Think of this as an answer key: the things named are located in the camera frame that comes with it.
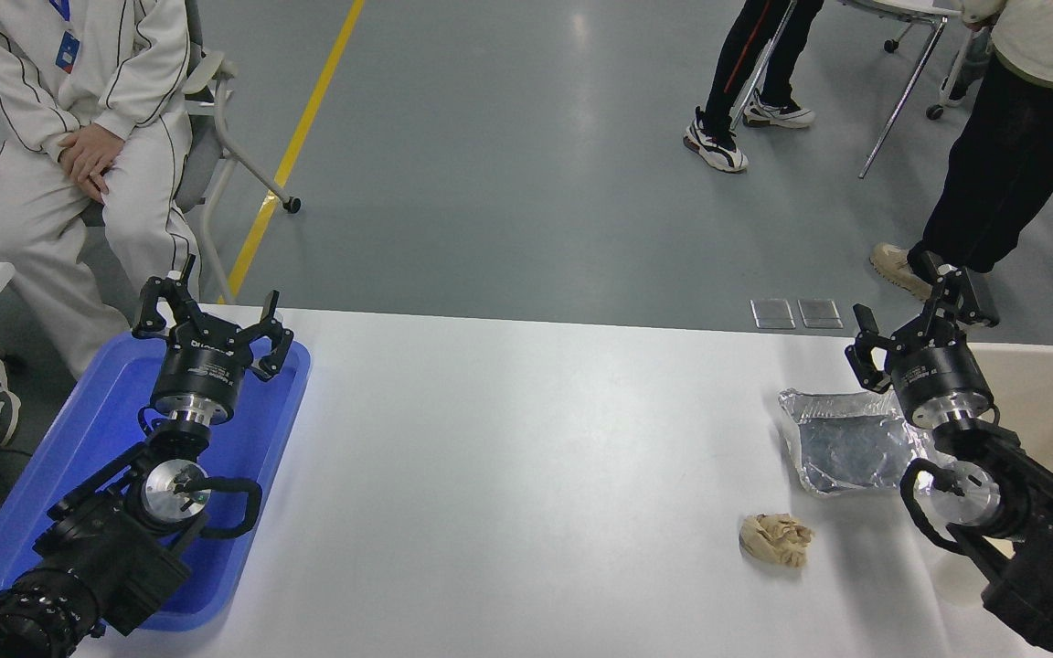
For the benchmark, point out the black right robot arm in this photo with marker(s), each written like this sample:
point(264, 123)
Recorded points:
point(1038, 539)

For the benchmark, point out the crumpled silver foil tray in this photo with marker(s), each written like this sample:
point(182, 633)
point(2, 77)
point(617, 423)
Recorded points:
point(846, 448)

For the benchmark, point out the blue ID badge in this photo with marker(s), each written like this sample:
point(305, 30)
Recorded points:
point(68, 51)

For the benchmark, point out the crumpled tan paper ball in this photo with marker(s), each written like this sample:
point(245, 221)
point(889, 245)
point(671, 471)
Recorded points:
point(775, 539)

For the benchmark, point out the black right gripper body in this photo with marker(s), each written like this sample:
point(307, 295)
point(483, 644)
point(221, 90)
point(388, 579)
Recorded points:
point(938, 373)

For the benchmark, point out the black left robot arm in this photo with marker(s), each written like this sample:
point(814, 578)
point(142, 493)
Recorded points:
point(106, 557)

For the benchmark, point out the seated person's left hand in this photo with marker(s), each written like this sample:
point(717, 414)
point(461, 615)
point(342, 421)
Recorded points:
point(106, 142)

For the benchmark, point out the blue plastic tray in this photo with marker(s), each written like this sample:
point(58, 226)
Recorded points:
point(252, 439)

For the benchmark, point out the seated person in white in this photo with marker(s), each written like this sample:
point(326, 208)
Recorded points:
point(33, 219)

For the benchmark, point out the seated person's right hand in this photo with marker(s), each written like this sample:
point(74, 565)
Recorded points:
point(86, 174)

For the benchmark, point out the white chair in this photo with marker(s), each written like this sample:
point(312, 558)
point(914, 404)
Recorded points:
point(910, 9)

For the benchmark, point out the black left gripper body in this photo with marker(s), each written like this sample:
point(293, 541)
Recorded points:
point(199, 370)

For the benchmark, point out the clear floor plate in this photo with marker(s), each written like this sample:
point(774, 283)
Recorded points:
point(820, 313)
point(772, 313)

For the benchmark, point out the person with white sneakers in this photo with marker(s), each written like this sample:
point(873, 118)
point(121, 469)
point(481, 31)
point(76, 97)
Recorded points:
point(739, 55)

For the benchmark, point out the grey wheeled chair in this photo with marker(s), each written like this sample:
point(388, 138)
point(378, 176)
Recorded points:
point(205, 155)

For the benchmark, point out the standing person with tan shoes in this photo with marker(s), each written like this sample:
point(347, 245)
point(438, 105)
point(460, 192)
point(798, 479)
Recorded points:
point(1011, 155)

